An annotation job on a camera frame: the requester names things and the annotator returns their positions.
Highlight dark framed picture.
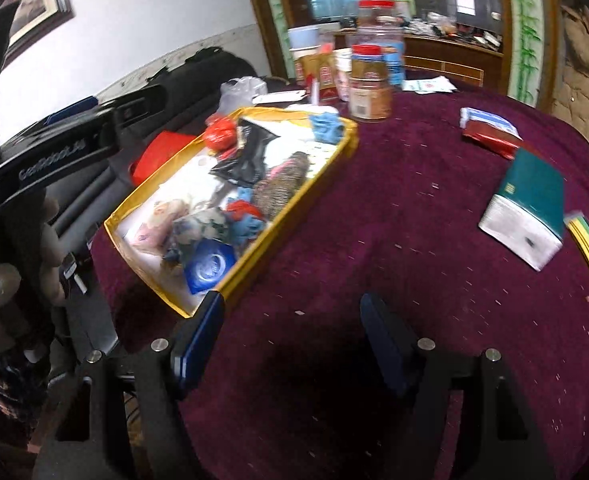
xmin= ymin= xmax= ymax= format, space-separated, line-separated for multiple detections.
xmin=2 ymin=0 xmax=75 ymax=68

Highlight blue round foil packet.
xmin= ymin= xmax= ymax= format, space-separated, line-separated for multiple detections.
xmin=184 ymin=238 xmax=236 ymax=295

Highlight white plastic tub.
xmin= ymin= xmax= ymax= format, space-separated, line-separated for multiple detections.
xmin=333 ymin=49 xmax=356 ymax=102

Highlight large red drink carton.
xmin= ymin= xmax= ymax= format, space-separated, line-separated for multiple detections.
xmin=308 ymin=52 xmax=343 ymax=104

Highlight small red drink carton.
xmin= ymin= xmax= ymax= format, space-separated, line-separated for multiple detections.
xmin=295 ymin=55 xmax=320 ymax=87

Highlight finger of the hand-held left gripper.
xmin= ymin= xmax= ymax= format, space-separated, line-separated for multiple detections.
xmin=102 ymin=84 xmax=169 ymax=132

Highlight blue and red cloth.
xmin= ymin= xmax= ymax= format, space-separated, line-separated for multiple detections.
xmin=223 ymin=187 xmax=268 ymax=249

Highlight blue white paper cup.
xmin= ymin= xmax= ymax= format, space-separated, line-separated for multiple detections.
xmin=288 ymin=25 xmax=323 ymax=62

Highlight wooden sideboard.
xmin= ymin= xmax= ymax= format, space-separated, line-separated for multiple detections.
xmin=403 ymin=34 xmax=506 ymax=89

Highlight large clear jar red lid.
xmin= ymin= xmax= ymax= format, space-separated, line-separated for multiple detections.
xmin=345 ymin=0 xmax=408 ymax=88

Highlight white paper slips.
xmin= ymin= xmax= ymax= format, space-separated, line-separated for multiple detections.
xmin=401 ymin=75 xmax=459 ymax=95

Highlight clear plastic bag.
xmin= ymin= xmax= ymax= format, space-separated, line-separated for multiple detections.
xmin=218 ymin=76 xmax=268 ymax=117

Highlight pink floral cloth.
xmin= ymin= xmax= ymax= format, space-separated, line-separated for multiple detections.
xmin=134 ymin=200 xmax=188 ymax=249

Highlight blue white tissue pack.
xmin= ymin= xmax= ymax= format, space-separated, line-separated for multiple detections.
xmin=458 ymin=106 xmax=521 ymax=139

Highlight red foil packet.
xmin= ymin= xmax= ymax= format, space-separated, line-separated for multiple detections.
xmin=461 ymin=122 xmax=523 ymax=161

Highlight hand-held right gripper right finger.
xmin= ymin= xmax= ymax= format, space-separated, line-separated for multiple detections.
xmin=359 ymin=291 xmax=557 ymax=480

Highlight blue scrunchie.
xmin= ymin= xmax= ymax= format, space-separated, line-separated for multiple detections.
xmin=307 ymin=112 xmax=348 ymax=145

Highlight green book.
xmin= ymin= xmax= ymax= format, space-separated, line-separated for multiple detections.
xmin=478 ymin=147 xmax=568 ymax=272

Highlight white soft pack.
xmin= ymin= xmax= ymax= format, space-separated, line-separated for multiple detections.
xmin=287 ymin=102 xmax=342 ymax=117

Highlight white dotted diaper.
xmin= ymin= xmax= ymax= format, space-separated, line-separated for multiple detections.
xmin=267 ymin=121 xmax=335 ymax=176

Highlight beige padded coat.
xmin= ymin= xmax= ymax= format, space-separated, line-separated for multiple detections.
xmin=549 ymin=2 xmax=589 ymax=157

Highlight maroon tablecloth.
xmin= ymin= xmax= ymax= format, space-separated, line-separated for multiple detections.
xmin=89 ymin=79 xmax=589 ymax=480

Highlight white plastic clip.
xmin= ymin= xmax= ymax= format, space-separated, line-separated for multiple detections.
xmin=258 ymin=90 xmax=309 ymax=107

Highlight glass jar with red lid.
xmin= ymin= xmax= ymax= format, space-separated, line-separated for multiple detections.
xmin=349 ymin=44 xmax=394 ymax=123

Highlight black foil packet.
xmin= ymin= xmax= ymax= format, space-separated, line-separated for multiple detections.
xmin=209 ymin=117 xmax=280 ymax=187

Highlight striped knitted pouch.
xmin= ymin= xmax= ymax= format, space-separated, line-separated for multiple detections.
xmin=252 ymin=151 xmax=311 ymax=221

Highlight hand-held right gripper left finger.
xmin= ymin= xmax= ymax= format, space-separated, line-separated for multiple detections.
xmin=34 ymin=290 xmax=226 ymax=480

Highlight white fluffy soft bundle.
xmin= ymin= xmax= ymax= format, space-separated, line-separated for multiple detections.
xmin=172 ymin=152 xmax=230 ymax=206

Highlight pile of small clutter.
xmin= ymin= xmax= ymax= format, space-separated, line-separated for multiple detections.
xmin=408 ymin=9 xmax=505 ymax=47

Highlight floral fabric pouch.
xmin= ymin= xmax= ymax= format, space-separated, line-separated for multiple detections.
xmin=163 ymin=207 xmax=233 ymax=266

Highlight yellow cardboard box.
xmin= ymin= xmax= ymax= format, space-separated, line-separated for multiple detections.
xmin=103 ymin=106 xmax=360 ymax=318

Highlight wooden glass partition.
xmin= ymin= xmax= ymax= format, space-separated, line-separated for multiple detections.
xmin=239 ymin=0 xmax=561 ymax=111

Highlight red plastic bag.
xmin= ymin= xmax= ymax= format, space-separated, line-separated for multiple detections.
xmin=130 ymin=130 xmax=201 ymax=187

